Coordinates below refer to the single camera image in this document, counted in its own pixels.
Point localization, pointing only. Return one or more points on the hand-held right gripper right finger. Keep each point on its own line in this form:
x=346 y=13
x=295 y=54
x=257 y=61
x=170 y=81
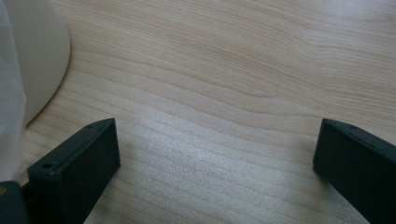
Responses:
x=358 y=168

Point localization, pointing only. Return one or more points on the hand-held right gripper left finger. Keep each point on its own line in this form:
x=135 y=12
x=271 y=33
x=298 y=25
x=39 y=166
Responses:
x=74 y=174

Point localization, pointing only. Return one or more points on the white translucent cloth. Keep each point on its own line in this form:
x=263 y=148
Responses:
x=9 y=102

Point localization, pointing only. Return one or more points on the cream round plate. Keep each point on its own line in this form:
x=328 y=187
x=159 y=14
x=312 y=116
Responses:
x=43 y=56

